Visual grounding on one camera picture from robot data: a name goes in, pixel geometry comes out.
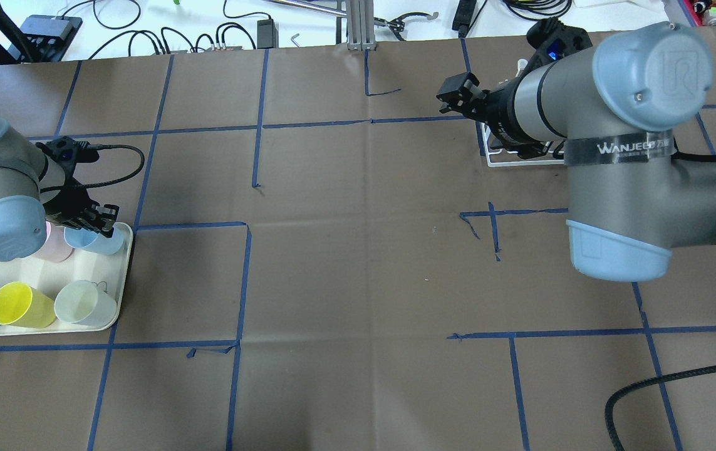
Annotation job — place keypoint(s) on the yellow plastic cup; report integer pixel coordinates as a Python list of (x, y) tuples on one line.
[(22, 305)]

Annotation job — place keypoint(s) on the black power adapter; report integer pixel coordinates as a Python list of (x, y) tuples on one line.
[(267, 34)]

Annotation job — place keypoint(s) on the cream plastic tray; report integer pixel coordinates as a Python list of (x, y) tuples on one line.
[(108, 272)]

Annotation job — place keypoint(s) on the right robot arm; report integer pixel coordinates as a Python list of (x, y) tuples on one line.
[(632, 196)]

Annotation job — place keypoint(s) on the white wire cup rack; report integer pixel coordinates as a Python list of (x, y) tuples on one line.
[(494, 154)]

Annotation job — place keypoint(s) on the pink plastic cup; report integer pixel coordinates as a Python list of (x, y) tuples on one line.
[(55, 248)]

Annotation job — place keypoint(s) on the cream white plastic cup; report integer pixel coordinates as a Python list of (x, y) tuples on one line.
[(85, 303)]

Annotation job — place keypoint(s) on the aluminium frame post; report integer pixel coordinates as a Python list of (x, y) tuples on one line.
[(360, 25)]

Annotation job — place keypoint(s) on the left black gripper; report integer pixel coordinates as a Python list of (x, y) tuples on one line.
[(71, 205)]

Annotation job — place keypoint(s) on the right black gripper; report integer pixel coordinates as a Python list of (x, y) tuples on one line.
[(499, 105)]

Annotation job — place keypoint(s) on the light blue plastic cup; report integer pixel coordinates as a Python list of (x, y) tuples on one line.
[(96, 243)]

